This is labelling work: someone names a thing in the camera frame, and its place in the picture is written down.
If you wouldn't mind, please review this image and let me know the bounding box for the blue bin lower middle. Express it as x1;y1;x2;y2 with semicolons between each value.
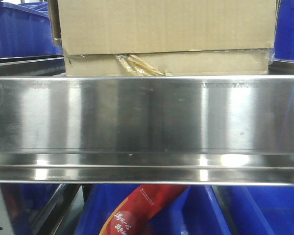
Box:
75;184;231;235

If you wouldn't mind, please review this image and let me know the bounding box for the blue bin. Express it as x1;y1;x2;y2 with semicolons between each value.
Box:
75;184;231;235
0;0;62;58
274;0;294;61
219;186;294;235

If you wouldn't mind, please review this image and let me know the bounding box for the stainless steel shelf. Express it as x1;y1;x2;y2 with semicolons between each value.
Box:
0;57;294;235

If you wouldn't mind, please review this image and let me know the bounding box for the blue bin upper right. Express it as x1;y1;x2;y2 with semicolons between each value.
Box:
274;0;294;61

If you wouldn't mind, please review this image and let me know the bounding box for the blue bin upper left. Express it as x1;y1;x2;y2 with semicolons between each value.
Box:
0;0;62;58

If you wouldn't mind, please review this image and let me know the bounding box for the red printed bag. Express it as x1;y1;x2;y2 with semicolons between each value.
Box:
99;184;188;235

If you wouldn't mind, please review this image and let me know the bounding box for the orange printed cardboard box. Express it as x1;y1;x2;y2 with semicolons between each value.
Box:
48;0;278;55

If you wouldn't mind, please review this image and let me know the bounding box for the blue bin lower right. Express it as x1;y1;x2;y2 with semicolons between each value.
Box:
219;186;294;235

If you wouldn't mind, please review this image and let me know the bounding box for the plain cardboard box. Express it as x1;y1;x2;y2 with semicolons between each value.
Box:
64;49;272;76

